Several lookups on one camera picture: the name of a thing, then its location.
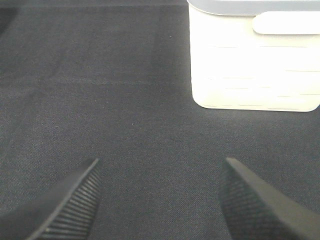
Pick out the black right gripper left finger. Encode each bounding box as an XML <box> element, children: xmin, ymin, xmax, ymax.
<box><xmin>0</xmin><ymin>158</ymin><xmax>102</xmax><ymax>240</ymax></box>

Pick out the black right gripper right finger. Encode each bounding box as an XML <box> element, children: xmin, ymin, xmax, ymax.
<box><xmin>219</xmin><ymin>157</ymin><xmax>320</xmax><ymax>240</ymax></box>

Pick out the white plastic storage box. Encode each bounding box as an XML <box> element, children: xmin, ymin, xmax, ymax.
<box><xmin>188</xmin><ymin>0</ymin><xmax>320</xmax><ymax>112</ymax></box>

